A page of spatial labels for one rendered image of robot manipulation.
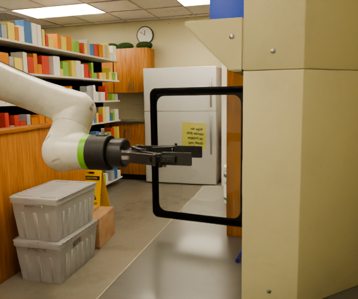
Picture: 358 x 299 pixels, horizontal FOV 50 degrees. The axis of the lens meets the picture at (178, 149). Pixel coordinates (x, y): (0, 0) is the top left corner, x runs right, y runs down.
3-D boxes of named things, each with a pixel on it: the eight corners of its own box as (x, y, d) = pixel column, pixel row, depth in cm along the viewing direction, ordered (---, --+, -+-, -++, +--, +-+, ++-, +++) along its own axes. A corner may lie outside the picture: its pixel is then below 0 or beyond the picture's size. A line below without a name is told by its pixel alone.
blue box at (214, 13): (254, 39, 101) (254, 3, 100) (250, 33, 92) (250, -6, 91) (216, 41, 104) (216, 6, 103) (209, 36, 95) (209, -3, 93)
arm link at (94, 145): (101, 169, 105) (84, 175, 96) (99, 126, 104) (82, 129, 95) (121, 169, 104) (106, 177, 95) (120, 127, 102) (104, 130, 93)
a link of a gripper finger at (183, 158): (162, 151, 89) (161, 152, 89) (192, 152, 87) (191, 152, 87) (162, 164, 90) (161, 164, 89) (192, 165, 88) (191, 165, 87)
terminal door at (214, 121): (248, 228, 109) (250, 85, 103) (152, 216, 121) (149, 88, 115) (249, 227, 109) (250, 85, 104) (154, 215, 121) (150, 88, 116)
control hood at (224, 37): (256, 78, 104) (257, 40, 102) (243, 70, 73) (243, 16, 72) (215, 79, 107) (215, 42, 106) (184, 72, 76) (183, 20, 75)
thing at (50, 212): (100, 218, 330) (98, 181, 326) (59, 244, 273) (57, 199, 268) (57, 215, 342) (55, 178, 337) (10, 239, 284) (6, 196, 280)
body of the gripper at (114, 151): (104, 140, 94) (139, 140, 92) (119, 136, 102) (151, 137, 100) (105, 169, 95) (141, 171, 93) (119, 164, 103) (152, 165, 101)
